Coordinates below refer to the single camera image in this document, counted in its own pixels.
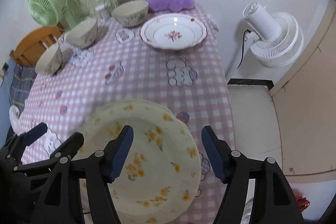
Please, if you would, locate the blue plaid pillow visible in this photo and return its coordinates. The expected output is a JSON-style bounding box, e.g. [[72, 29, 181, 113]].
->
[[10, 64, 37, 110]]

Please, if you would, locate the green desk fan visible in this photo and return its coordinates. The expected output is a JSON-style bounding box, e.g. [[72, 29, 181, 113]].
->
[[28, 0, 80, 28]]

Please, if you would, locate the wall power socket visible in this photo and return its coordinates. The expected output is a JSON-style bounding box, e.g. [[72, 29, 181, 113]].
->
[[0, 63, 9, 80]]

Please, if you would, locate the red snack package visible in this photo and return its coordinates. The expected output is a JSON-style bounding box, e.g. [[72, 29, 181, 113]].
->
[[295, 196, 310, 212]]

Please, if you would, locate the yellow floral plate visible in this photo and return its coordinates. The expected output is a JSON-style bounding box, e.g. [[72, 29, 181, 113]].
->
[[77, 99, 201, 223]]

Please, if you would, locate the cotton swab container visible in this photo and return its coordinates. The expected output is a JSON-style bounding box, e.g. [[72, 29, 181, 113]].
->
[[94, 3, 110, 21]]

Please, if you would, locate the white floor fan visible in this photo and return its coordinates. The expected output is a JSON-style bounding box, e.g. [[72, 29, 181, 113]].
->
[[226, 2, 304, 80]]

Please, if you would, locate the white plastic bag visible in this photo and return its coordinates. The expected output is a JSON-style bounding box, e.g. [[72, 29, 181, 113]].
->
[[9, 105, 21, 135]]

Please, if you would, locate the white red floral plate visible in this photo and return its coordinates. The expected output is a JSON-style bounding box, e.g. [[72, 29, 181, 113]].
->
[[139, 13, 207, 51]]

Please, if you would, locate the beige bowl wall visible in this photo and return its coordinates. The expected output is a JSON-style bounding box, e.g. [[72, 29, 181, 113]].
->
[[112, 0, 149, 28]]

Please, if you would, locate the beige bowl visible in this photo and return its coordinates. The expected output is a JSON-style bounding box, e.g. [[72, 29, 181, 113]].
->
[[64, 18, 98, 50], [35, 43, 62, 75]]

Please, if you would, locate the wooden bed headboard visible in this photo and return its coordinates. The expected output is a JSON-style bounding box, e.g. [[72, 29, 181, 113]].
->
[[9, 24, 64, 67]]

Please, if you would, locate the pink checkered tablecloth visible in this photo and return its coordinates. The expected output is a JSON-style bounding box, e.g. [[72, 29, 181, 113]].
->
[[18, 4, 236, 224]]

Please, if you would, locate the black fan power cable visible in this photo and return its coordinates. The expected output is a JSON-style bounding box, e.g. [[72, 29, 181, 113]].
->
[[236, 29, 250, 70]]

